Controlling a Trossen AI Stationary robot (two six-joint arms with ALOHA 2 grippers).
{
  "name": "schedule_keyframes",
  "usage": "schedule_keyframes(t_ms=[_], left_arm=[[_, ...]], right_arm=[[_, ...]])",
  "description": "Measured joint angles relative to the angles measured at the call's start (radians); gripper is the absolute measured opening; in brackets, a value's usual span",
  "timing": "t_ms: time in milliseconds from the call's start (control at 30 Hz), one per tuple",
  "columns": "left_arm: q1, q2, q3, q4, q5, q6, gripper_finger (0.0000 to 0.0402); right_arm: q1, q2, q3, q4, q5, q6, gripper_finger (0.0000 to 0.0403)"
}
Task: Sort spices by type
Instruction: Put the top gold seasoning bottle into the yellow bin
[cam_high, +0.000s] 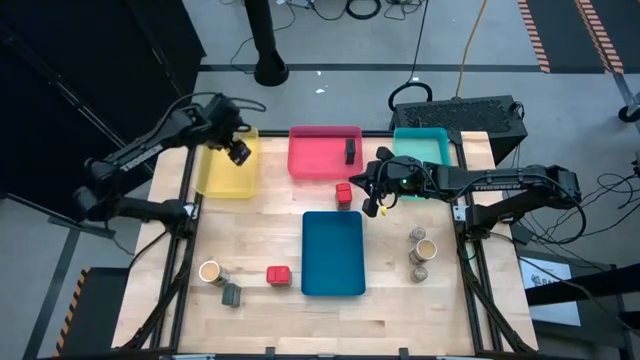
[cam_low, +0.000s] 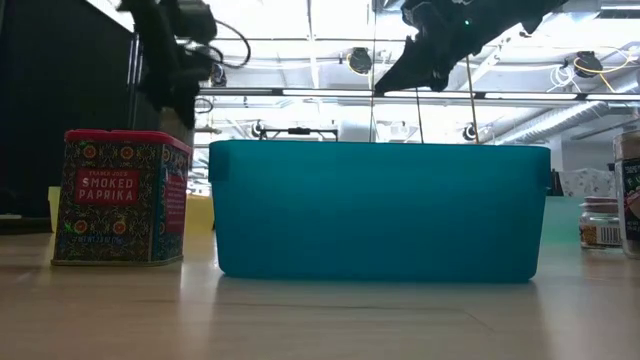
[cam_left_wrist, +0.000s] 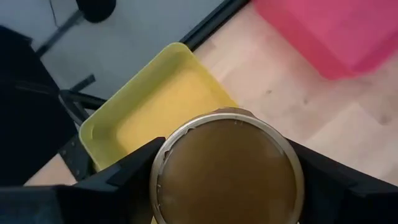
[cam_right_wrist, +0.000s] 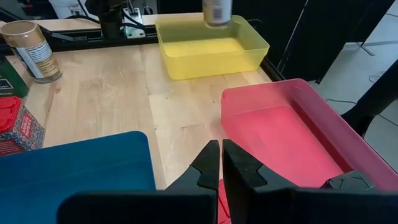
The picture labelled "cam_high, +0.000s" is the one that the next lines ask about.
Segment black looped floor cable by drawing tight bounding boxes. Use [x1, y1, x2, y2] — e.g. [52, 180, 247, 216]
[388, 0, 434, 113]

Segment yellow floor cable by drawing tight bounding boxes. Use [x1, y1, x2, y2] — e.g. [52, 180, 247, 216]
[453, 0, 489, 99]

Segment black mesh computer case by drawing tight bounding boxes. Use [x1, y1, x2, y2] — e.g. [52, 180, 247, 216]
[389, 94, 529, 166]

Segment yellow plastic tray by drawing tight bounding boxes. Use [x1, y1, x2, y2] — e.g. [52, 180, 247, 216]
[196, 126, 261, 200]

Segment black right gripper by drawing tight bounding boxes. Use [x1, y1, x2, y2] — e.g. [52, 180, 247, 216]
[348, 146, 427, 218]

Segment black stand pole with base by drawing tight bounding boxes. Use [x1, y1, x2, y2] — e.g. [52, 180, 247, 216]
[243, 0, 290, 88]

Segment black power adapter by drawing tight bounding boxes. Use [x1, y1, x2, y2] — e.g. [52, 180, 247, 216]
[510, 222, 536, 246]

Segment black floor mat orange stripes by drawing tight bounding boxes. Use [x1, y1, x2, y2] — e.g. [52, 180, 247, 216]
[52, 266, 132, 359]
[517, 0, 640, 75]

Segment black coiled cable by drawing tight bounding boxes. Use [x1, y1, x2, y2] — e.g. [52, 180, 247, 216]
[345, 0, 382, 21]

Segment blue plastic tray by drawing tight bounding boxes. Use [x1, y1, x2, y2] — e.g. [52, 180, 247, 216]
[300, 210, 367, 297]

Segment red-lidded patterned spice tin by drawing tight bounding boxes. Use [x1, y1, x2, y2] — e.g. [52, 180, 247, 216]
[334, 182, 354, 211]
[265, 265, 293, 288]

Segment bamboo-lidded spice jar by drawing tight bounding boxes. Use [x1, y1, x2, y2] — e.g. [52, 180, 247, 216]
[198, 259, 231, 287]
[407, 238, 439, 266]

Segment black metal bar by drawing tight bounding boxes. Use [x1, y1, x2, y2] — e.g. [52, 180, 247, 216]
[524, 263, 640, 307]

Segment white printed sign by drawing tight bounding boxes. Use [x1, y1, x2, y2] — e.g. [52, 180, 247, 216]
[519, 257, 582, 327]

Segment black folding partition screen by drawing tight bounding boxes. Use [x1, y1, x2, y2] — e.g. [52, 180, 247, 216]
[0, 0, 206, 221]

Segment black aluminium table frame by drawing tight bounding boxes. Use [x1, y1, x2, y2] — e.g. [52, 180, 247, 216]
[119, 128, 539, 359]

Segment black caster wheel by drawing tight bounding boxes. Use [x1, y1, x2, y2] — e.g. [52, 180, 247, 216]
[617, 102, 640, 124]

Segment teal plastic tray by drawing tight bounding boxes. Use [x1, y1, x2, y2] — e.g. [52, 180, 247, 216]
[392, 127, 454, 201]

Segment red plastic tray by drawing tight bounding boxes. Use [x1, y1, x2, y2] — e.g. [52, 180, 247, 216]
[287, 125, 364, 181]

